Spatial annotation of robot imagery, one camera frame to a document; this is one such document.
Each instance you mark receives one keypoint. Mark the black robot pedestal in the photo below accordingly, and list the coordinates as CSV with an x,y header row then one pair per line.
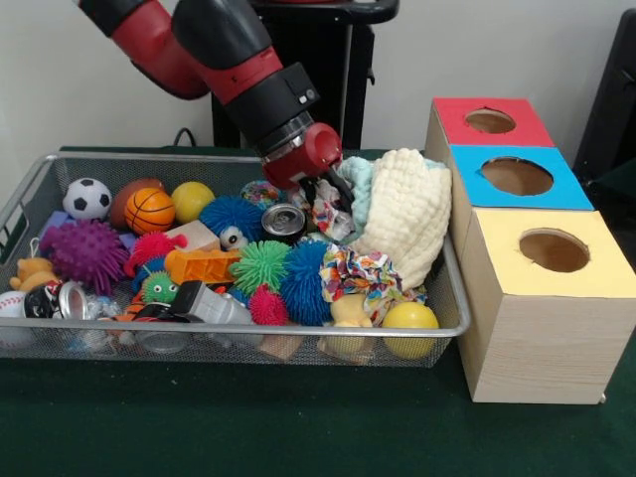
x,y
348,74

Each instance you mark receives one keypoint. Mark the plain blue spiky ball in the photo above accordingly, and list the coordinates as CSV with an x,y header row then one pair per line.
x,y
305,283

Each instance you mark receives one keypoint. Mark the blue spiky ball with eyes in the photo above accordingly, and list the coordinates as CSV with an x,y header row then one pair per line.
x,y
231,216

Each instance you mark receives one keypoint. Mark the black chair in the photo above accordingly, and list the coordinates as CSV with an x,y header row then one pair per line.
x,y
616,99

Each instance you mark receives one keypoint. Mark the neighbouring green covered table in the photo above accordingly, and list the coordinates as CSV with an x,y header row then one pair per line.
x,y
621,199

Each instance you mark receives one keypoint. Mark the wooden box with three holes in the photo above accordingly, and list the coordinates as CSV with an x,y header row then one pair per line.
x,y
546,348

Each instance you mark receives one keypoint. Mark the dark green table cloth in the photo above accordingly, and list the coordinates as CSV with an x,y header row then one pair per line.
x,y
248,422

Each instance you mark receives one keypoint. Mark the colourful printed wrapper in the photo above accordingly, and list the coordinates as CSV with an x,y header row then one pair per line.
x,y
358,273
330,218

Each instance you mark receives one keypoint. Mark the large yellow ball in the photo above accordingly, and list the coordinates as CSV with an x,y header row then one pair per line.
x,y
410,329

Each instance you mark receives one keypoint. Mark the purple spiky rubber toy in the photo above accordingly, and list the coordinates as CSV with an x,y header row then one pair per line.
x,y
84,248

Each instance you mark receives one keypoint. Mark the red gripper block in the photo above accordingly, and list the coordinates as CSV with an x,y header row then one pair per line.
x,y
308,156

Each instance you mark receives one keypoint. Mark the small orange basketball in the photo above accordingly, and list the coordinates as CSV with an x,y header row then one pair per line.
x,y
149,211

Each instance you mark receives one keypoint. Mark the cream waffle cloth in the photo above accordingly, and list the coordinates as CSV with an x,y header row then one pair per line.
x,y
407,213

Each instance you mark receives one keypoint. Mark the plain green spiky ball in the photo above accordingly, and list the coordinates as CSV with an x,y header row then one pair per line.
x,y
261,266

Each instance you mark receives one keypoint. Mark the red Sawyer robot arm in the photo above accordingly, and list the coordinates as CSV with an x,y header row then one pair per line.
x,y
233,74

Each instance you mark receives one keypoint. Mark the small soccer ball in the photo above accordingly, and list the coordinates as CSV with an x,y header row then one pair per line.
x,y
87,199

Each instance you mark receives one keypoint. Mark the light blue waffle cloth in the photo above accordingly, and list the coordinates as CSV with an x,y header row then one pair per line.
x,y
363,184

